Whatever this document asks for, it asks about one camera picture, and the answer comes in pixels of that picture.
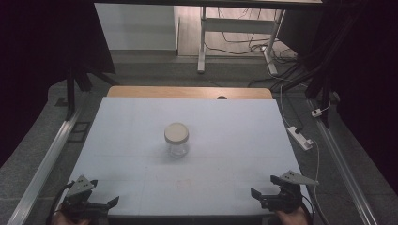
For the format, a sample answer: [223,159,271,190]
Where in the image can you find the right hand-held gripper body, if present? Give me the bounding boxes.
[260,170,320,215]

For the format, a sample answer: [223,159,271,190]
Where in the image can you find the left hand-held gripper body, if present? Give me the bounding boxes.
[59,174,111,219]

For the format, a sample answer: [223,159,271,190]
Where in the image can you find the clear glass jar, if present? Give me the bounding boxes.
[168,140,190,158]

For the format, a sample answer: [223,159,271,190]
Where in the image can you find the beige round jar lid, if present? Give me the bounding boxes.
[163,122,190,145]

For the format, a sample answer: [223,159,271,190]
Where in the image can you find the person's right hand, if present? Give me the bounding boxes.
[275,206,311,225]

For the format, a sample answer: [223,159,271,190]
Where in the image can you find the person's left hand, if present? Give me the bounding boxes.
[51,212,92,225]

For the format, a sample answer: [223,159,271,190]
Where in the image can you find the white power strip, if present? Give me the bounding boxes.
[286,126,314,152]

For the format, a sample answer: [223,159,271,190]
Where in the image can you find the white foam board mat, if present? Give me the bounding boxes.
[54,97,315,218]

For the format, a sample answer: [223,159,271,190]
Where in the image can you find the black metal stand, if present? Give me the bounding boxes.
[54,64,120,122]
[304,62,337,129]

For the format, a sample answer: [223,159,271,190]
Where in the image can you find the wooden table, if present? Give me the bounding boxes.
[106,86,274,100]

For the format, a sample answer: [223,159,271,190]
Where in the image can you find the black curtain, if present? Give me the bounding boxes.
[278,0,398,195]
[0,0,116,167]

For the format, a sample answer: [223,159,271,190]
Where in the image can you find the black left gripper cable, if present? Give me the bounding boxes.
[46,182,75,225]

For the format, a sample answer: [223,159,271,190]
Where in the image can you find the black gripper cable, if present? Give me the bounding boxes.
[46,182,75,225]
[300,195,315,225]

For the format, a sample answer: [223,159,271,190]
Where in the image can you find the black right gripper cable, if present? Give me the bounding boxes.
[300,195,315,225]

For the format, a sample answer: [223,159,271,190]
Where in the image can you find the thin white cable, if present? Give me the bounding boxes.
[311,140,321,201]

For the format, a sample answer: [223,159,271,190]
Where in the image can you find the aluminium rail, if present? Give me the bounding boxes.
[6,107,83,225]
[308,98,379,225]

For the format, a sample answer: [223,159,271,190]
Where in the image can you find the black floor bracket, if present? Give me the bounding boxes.
[67,121,92,144]

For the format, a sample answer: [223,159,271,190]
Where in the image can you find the white power strip cable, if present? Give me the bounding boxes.
[279,83,293,128]

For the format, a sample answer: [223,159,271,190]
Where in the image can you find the bundle of black cables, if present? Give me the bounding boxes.
[247,59,314,93]

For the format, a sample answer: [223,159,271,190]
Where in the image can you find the tangle of floor cables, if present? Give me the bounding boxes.
[205,7,299,65]

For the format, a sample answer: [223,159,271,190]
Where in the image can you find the white desk frame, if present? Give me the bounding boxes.
[196,6,286,76]

